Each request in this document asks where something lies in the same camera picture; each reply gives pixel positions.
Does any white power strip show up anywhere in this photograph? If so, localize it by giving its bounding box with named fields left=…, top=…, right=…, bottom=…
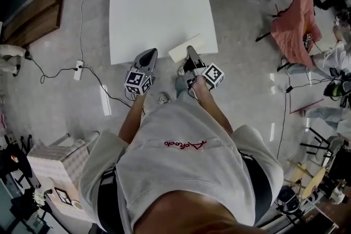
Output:
left=73, top=60, right=84, bottom=81

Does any black frame cotton picture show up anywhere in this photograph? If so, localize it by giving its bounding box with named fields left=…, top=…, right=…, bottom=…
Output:
left=54, top=187, right=72, bottom=206

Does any person's black body harness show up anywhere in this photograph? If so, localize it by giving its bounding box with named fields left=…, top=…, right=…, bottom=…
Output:
left=97, top=149, right=275, bottom=234

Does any black white round device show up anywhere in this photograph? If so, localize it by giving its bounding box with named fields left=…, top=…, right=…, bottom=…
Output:
left=275, top=186, right=301, bottom=213

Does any person's grey t-shirt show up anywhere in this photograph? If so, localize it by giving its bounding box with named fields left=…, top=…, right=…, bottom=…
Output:
left=79, top=94, right=285, bottom=234

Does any checkered pink box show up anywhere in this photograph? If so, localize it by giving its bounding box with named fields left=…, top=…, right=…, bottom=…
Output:
left=26, top=130, right=100, bottom=224

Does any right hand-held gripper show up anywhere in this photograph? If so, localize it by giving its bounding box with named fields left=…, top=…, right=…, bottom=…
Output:
left=183, top=45, right=225, bottom=89

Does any pink cloth on chair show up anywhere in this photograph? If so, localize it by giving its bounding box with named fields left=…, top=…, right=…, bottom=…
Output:
left=255, top=0, right=323, bottom=72

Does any black looped power cable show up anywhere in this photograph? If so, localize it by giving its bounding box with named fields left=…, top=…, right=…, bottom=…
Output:
left=24, top=56, right=79, bottom=84

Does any round wooden stool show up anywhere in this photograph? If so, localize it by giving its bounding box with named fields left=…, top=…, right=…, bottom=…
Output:
left=287, top=160, right=327, bottom=199

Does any brown wooden bench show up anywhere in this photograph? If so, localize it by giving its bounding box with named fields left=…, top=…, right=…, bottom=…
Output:
left=1, top=0, right=68, bottom=49

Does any person's chin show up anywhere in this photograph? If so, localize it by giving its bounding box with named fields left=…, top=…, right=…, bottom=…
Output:
left=133, top=191, right=268, bottom=234

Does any black power adapter cable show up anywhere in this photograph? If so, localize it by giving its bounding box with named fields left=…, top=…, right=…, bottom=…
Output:
left=276, top=78, right=334, bottom=161

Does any cream cloth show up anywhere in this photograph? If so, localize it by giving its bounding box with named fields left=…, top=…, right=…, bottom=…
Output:
left=167, top=33, right=206, bottom=64

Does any person's left forearm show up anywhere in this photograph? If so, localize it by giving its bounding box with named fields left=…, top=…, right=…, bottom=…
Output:
left=118, top=93, right=149, bottom=143

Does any long black power cable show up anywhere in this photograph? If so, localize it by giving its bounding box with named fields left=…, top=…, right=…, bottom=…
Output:
left=82, top=66, right=132, bottom=108

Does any person's right forearm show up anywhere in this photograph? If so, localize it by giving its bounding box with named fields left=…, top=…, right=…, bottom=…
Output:
left=191, top=78, right=234, bottom=135

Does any white cable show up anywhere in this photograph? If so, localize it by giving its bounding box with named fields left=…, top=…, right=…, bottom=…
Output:
left=59, top=0, right=86, bottom=62

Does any white flower bunch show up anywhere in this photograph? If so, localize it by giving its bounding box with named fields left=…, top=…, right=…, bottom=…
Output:
left=32, top=188, right=46, bottom=207

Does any white table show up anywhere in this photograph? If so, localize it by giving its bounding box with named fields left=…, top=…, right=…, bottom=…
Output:
left=109, top=0, right=219, bottom=65

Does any grey chair black frame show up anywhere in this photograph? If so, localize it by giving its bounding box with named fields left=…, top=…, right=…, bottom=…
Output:
left=300, top=127, right=349, bottom=165

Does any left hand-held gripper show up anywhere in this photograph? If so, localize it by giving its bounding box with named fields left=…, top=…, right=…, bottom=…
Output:
left=123, top=48, right=159, bottom=96

